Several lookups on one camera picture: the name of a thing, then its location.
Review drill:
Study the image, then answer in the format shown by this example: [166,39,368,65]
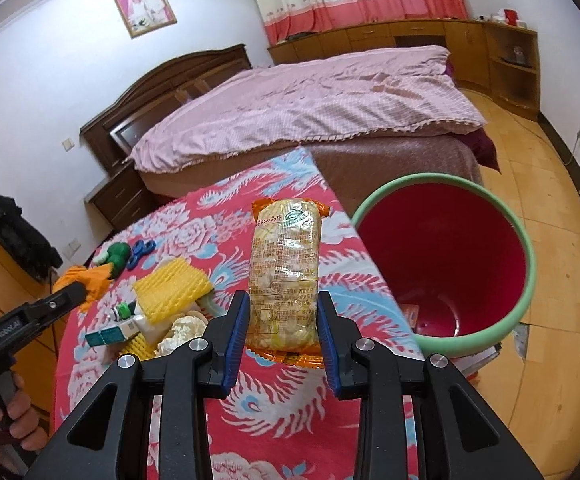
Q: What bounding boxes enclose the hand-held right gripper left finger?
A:
[22,290,251,480]

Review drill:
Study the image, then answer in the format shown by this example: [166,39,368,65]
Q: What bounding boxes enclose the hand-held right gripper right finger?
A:
[316,290,545,480]

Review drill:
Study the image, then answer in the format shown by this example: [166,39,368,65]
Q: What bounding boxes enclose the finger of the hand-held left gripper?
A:
[20,280,88,330]

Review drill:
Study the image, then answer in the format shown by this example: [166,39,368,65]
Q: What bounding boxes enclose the orange cloth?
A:
[52,264,113,313]

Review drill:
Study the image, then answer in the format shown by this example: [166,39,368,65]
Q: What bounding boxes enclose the yellow bubble wrap sheet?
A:
[134,257,215,325]

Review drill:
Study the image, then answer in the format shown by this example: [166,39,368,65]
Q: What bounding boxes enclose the orange clear snack packet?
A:
[244,198,331,370]

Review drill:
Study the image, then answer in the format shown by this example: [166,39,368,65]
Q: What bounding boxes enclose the red bin with green rim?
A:
[351,172,538,359]

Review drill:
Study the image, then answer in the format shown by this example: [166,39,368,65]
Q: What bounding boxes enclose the person's left hand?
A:
[0,375,51,453]

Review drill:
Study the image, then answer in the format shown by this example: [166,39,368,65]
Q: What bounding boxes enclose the white crumpled paper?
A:
[157,312,209,356]

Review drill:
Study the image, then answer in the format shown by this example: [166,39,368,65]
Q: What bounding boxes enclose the green and white box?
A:
[85,319,142,349]

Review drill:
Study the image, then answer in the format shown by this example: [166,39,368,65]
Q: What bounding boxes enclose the small bottle with green cap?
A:
[111,302,139,322]

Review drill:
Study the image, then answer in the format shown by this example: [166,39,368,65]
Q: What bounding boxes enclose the black clothing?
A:
[0,192,63,283]

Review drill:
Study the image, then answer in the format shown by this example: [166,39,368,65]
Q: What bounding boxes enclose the green toy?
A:
[95,242,132,279]

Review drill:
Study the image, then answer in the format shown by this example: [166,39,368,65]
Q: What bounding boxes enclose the red wrapper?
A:
[399,305,421,334]

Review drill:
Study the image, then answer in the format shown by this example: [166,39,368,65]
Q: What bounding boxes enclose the small yellow foam net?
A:
[119,335,157,359]

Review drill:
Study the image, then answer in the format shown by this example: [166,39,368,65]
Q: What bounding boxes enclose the red floral tablecloth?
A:
[52,146,425,480]

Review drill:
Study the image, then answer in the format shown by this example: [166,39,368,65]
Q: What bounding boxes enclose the blue fidget spinner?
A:
[125,239,159,269]

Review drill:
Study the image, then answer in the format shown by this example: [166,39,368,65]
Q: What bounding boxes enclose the dark wooden nightstand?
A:
[84,160,163,233]

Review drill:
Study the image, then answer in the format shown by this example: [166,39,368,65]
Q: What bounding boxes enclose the bed with brown cover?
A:
[137,132,485,211]

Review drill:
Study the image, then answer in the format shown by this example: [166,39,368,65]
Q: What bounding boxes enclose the pink checked quilt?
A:
[129,44,488,175]

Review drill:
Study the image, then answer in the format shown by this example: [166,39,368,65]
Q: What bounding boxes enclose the dark red cloth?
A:
[450,129,500,173]

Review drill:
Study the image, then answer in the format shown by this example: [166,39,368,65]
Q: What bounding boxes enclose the dark wooden headboard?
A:
[80,44,253,171]

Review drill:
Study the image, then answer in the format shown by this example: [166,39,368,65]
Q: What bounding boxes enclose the long wooden cabinet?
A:
[267,17,488,93]

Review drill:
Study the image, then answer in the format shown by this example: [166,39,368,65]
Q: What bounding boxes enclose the wooden corner shelf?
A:
[482,20,540,121]

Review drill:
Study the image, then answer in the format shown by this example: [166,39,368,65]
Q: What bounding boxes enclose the framed wall photo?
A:
[111,0,178,39]

